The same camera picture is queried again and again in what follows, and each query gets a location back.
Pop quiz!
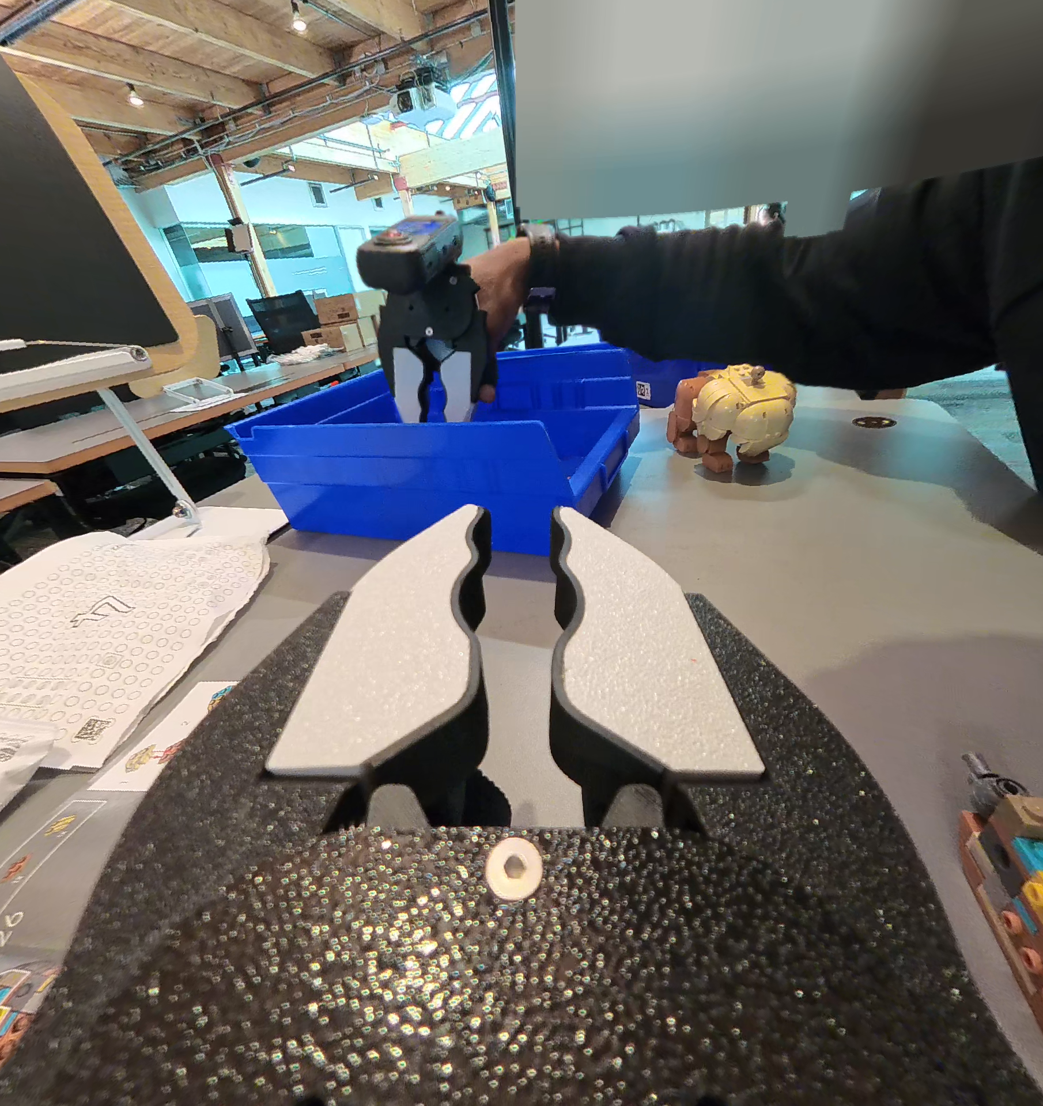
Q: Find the white screen stand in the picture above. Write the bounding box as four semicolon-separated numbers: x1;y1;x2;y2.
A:
0;344;205;585

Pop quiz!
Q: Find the blue labelled plastic bin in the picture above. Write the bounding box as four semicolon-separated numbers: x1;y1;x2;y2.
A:
627;348;706;408

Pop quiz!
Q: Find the ceiling mounted device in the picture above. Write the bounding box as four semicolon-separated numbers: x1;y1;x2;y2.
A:
390;62;455;119

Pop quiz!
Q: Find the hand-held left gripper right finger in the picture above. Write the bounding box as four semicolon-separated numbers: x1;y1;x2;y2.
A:
549;506;766;826

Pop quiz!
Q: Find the brown and cream lego animal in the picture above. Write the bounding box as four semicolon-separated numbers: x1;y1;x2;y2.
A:
666;363;798;475

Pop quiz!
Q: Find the clear plastic box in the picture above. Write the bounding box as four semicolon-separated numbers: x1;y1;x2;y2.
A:
162;375;236;409

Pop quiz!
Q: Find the small white paper bag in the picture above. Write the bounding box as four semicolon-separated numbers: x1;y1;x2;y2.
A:
0;712;58;850

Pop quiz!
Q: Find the multicoloured lego build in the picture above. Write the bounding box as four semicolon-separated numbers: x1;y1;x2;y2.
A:
957;751;1043;1048

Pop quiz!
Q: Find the black office chair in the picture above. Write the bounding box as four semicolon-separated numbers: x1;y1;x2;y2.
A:
245;290;323;356

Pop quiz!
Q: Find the person's right hand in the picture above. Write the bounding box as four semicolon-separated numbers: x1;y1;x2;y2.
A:
468;237;535;406

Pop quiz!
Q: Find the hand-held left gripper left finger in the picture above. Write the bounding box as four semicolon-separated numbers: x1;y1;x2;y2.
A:
264;505;493;822

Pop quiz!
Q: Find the black screen with wooden frame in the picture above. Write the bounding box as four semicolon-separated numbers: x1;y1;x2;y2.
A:
0;13;201;400

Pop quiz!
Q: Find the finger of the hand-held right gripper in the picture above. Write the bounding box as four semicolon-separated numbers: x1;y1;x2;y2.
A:
439;348;477;425
392;344;439;425

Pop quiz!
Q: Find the lego instruction booklet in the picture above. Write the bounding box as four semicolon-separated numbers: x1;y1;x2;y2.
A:
0;681;239;1094

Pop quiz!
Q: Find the grey monitor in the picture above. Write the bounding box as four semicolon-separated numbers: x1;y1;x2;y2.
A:
188;293;260;374

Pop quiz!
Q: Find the black wrist watch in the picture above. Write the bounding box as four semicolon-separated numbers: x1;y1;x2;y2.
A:
517;222;563;315

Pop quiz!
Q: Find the black pole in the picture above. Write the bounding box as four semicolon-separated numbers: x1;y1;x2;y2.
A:
487;0;523;228

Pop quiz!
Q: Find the person's right forearm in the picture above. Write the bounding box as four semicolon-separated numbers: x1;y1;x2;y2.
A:
556;154;1037;394

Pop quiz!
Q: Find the wooden background desk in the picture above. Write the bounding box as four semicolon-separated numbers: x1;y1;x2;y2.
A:
0;344;381;478

